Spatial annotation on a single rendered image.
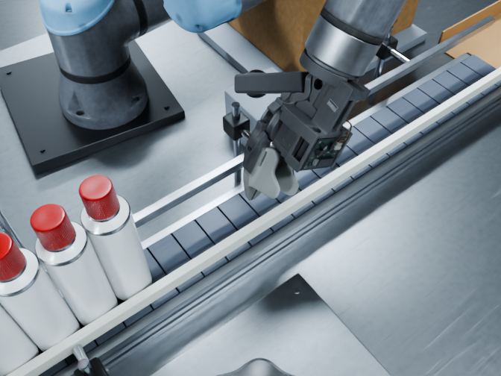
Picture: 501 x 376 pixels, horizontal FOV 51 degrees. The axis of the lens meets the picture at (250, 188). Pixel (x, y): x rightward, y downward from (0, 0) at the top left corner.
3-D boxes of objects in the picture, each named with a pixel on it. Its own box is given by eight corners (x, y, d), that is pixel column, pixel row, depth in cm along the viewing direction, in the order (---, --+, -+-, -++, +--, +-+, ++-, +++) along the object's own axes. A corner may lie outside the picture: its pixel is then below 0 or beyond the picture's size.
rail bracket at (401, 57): (388, 124, 92) (411, 47, 79) (358, 101, 95) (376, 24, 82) (400, 116, 93) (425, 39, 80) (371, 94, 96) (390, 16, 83)
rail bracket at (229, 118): (252, 207, 81) (252, 133, 68) (224, 178, 84) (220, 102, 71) (268, 197, 82) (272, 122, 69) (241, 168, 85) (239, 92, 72)
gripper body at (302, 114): (292, 177, 59) (344, 86, 53) (247, 133, 64) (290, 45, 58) (331, 171, 65) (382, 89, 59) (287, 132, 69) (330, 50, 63)
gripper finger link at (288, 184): (271, 221, 68) (303, 165, 63) (244, 192, 71) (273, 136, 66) (286, 218, 70) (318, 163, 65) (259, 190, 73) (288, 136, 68)
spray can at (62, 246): (90, 339, 63) (34, 250, 46) (68, 308, 65) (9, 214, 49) (127, 312, 65) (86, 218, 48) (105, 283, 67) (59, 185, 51)
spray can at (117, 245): (122, 310, 65) (80, 217, 49) (105, 279, 67) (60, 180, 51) (159, 289, 66) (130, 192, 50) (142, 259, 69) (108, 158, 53)
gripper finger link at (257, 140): (241, 174, 64) (271, 115, 60) (234, 167, 65) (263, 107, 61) (267, 171, 68) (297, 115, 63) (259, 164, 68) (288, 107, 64)
